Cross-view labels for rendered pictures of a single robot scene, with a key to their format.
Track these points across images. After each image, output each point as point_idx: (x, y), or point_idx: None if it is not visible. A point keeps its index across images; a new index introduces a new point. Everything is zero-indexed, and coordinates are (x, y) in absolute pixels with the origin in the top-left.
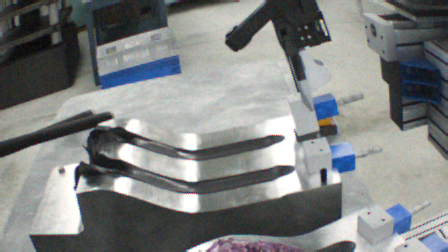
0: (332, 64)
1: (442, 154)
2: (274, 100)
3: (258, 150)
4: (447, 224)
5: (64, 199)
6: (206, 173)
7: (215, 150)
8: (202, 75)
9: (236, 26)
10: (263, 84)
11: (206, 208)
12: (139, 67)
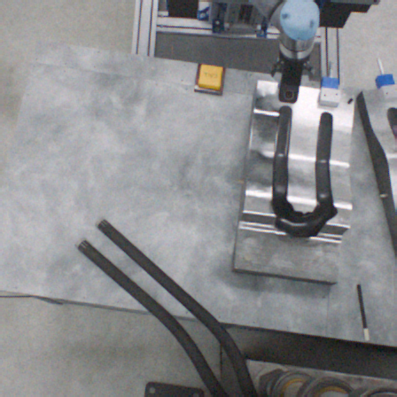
0: None
1: (230, 2)
2: (138, 91)
3: (293, 123)
4: (155, 16)
5: (293, 252)
6: (306, 154)
7: (276, 144)
8: (34, 130)
9: (292, 89)
10: (97, 89)
11: (346, 160)
12: None
